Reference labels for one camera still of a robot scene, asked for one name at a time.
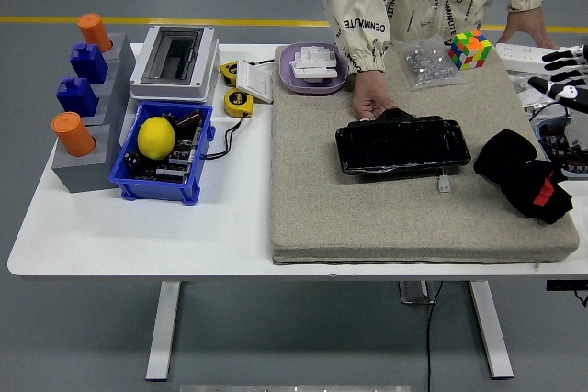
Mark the person's right hand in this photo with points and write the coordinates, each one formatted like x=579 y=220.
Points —
x=367 y=93

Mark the person's left hand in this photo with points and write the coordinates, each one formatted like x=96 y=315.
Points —
x=528 y=27

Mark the black glossy display panel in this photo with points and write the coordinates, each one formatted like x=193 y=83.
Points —
x=399 y=146

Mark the black rag with red label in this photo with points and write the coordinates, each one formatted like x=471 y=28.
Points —
x=510 y=158

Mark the person's right forearm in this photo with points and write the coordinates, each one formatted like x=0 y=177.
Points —
x=363 y=34

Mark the white power strip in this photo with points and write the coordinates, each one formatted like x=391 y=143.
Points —
x=519 y=52

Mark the colourful puzzle cube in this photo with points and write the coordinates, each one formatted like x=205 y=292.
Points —
x=469 y=48

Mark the clear bag of metal nuts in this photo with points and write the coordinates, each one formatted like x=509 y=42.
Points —
x=429 y=66

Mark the clear bags of small parts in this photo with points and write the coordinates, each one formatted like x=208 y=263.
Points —
x=528 y=96

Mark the purple plate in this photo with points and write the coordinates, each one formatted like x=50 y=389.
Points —
x=289 y=80

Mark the small white connector plug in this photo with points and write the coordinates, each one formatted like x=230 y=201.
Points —
x=444 y=184

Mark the blue tray of electronic parts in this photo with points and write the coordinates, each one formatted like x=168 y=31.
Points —
x=558 y=146

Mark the grey-brown mat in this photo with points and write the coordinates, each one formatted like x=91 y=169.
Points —
x=321 y=208

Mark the yellow tape measure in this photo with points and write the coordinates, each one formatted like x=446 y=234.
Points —
x=238 y=103
x=228 y=73

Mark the brown cylindrical capacitor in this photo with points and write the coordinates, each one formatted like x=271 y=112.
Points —
x=189 y=119

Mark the grey electrical distribution box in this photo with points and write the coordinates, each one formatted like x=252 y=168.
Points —
x=174 y=59

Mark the pile of dark circuit boards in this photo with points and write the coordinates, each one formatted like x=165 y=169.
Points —
x=177 y=160

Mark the yellow lemon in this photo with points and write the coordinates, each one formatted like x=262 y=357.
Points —
x=156 y=137

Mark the blue plastic bin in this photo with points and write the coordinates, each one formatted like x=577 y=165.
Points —
x=156 y=187

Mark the black round capacitor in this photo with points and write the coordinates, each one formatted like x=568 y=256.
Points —
x=133 y=159

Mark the black table control box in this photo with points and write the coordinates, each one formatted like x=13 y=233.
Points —
x=567 y=285

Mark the white table leg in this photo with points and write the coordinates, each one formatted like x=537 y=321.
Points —
x=491 y=332
x=163 y=332

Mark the orange cylinder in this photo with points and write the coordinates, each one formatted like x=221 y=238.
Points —
x=94 y=31
x=73 y=132

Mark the blue notched block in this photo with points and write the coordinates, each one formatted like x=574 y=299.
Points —
x=76 y=97
x=88 y=62

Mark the grey stepped block holder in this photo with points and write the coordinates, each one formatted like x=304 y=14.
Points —
x=82 y=176

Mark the stack of white switch parts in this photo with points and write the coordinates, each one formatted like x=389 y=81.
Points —
x=314 y=63

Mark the white wall switch panel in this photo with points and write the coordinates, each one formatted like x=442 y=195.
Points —
x=255 y=82

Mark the metal bracket under table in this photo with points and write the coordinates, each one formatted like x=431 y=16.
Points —
x=413 y=293

